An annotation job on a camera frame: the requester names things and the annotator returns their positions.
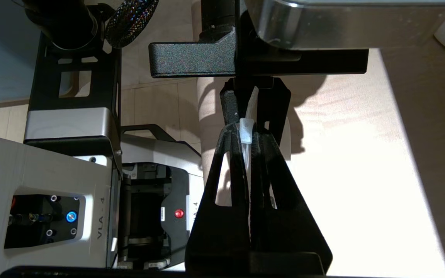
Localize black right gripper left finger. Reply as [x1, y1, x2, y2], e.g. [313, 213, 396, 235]
[184, 124, 251, 275]

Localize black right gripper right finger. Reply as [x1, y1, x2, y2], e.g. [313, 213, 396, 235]
[250, 129, 333, 275]

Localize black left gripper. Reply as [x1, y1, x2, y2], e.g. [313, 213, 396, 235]
[148, 30, 370, 149]

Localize white black robot base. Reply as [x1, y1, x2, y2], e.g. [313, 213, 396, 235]
[0, 124, 207, 271]

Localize beige wooden shelf cabinet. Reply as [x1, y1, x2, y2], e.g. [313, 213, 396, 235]
[197, 35, 445, 278]

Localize black silver robot torso column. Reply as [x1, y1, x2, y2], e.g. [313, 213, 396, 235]
[24, 0, 122, 155]

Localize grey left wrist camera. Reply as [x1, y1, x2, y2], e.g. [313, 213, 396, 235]
[242, 0, 445, 51]

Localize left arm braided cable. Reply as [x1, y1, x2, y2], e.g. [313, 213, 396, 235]
[105, 0, 159, 49]

